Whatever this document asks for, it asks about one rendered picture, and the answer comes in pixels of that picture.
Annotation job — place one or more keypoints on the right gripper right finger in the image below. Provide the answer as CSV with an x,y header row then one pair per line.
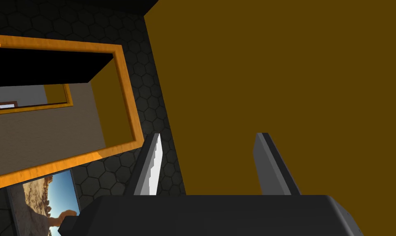
x,y
273,170

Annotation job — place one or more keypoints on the brown door leaf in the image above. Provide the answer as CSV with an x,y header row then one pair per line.
x,y
283,82

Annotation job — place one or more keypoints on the framed desert landscape picture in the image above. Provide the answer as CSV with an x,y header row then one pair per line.
x,y
43,203

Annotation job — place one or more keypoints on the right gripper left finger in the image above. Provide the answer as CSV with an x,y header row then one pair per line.
x,y
148,170

